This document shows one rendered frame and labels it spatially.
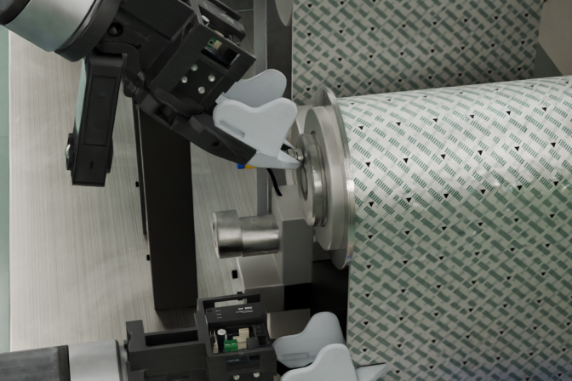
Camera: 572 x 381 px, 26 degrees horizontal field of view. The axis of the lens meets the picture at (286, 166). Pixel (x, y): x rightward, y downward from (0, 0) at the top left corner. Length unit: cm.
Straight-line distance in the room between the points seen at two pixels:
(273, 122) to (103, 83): 13
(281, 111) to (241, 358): 20
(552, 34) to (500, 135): 44
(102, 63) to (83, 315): 56
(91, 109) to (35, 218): 66
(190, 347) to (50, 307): 47
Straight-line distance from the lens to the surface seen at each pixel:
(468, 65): 119
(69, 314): 141
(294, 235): 103
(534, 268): 102
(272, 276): 107
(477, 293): 102
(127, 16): 88
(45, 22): 86
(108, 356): 99
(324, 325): 103
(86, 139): 92
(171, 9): 88
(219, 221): 103
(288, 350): 104
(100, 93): 90
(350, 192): 92
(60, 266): 148
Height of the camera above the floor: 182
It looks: 34 degrees down
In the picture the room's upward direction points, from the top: straight up
